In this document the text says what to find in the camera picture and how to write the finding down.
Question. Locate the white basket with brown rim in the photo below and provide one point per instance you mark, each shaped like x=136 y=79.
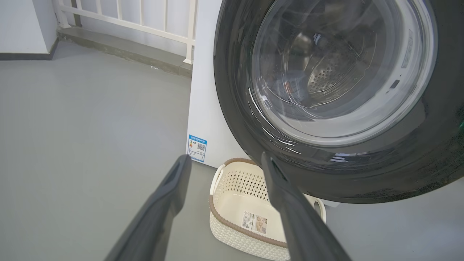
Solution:
x=239 y=206

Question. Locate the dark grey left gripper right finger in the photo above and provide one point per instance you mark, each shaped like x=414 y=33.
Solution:
x=301 y=224

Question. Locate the paper product label in basket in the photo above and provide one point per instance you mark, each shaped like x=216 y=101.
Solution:
x=254 y=223

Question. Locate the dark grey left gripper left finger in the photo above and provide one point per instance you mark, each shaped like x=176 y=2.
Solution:
x=156 y=214

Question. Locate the blue energy label sticker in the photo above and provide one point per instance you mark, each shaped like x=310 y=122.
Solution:
x=197 y=148

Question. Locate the white washing machine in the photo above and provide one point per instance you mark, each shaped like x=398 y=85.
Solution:
x=204 y=108

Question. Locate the white metal railing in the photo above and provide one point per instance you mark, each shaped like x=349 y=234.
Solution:
x=145 y=26

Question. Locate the black round glass machine door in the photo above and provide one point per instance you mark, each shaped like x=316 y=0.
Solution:
x=235 y=90

